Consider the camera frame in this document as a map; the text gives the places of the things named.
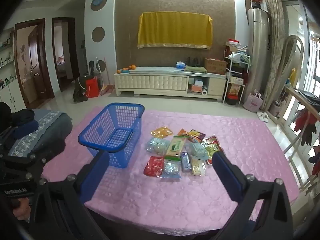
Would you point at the round brown wall decor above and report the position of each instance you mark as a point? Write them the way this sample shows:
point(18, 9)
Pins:
point(100, 64)
point(98, 34)

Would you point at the cardboard box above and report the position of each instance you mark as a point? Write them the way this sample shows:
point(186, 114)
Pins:
point(215, 65)

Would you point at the dark blue cloth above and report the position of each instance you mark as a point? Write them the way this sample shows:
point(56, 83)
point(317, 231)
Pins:
point(25, 128)

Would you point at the red and green snack packet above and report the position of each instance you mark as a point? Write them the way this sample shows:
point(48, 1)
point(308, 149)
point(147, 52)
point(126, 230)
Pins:
point(212, 142)

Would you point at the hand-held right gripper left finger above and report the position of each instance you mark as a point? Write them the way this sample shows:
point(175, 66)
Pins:
point(95, 177)

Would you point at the white TV cabinet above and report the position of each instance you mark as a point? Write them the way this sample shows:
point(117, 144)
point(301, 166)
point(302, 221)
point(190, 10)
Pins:
point(150, 82)

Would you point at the white metal rack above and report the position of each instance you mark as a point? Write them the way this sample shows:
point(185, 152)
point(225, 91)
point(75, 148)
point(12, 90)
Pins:
point(236, 80)

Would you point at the white cupboard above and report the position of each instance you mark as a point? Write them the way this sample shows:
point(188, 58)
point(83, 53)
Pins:
point(10, 93)

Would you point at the green yellow snack packet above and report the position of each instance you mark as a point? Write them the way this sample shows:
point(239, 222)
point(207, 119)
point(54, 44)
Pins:
point(209, 152)

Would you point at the broom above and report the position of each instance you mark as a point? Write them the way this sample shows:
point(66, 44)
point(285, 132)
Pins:
point(107, 85)

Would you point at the red and black gloves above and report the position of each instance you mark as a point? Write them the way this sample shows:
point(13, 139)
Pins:
point(306, 125)

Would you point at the red snack bag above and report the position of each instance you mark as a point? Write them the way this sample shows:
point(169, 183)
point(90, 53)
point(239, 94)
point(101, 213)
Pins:
point(234, 90)

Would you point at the white slipper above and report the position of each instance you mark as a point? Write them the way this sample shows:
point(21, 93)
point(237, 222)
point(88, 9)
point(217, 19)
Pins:
point(260, 115)
point(265, 117)

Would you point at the white mop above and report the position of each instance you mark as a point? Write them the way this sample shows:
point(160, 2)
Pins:
point(99, 72)

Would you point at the pink bag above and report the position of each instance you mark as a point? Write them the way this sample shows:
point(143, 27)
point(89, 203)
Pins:
point(253, 103)

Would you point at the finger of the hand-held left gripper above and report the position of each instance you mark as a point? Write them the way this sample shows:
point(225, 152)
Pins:
point(6, 140)
point(50, 148)

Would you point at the light blue candy packet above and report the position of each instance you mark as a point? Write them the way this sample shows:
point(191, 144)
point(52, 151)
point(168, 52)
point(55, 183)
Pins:
point(171, 168)
point(157, 146)
point(197, 150)

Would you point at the silver standing air conditioner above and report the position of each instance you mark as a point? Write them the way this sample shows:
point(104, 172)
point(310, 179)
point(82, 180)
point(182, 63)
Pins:
point(258, 50)

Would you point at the orange snack bar packet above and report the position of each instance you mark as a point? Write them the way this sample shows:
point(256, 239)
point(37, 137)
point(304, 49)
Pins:
point(182, 132)

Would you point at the round wall decor blue plate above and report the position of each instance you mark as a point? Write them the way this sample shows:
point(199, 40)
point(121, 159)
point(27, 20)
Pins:
point(98, 2)

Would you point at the pink quilted tablecloth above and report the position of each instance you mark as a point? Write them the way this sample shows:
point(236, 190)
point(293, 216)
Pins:
point(162, 200)

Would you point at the green folded cloth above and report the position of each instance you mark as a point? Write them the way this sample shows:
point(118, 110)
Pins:
point(196, 69)

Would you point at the clear cracker packet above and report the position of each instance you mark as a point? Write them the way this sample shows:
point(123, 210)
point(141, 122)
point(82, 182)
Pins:
point(198, 167)

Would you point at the grey floral chair cushion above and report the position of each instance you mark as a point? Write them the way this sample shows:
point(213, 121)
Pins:
point(50, 126)

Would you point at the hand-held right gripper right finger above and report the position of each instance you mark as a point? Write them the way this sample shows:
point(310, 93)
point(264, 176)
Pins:
point(227, 172)

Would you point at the orange box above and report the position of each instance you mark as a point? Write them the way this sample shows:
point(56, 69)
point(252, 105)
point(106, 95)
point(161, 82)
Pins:
point(196, 88)

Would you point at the blue tissue box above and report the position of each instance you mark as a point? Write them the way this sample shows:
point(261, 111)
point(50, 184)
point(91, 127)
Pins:
point(180, 65)

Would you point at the purple chips packet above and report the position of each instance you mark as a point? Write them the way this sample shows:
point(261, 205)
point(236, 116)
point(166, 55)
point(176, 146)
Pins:
point(196, 135)

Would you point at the blue plastic basket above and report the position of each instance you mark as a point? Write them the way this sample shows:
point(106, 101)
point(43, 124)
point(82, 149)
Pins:
point(110, 135)

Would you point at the green cracker packet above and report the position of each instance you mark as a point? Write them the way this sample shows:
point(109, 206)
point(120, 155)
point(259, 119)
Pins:
point(176, 146)

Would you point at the person's left hand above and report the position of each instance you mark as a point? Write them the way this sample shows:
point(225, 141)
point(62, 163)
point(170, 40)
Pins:
point(23, 210)

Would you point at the purple gum packet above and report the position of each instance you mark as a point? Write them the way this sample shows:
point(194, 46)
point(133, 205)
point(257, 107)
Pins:
point(185, 161)

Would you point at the yellow cloth cover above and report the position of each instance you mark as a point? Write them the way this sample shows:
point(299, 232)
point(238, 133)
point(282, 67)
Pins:
point(175, 28)

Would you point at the black bag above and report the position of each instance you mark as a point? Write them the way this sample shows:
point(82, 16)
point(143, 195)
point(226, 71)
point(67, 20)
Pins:
point(80, 90)

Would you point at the wall shelf with bottles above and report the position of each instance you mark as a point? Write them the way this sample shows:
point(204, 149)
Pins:
point(6, 55)

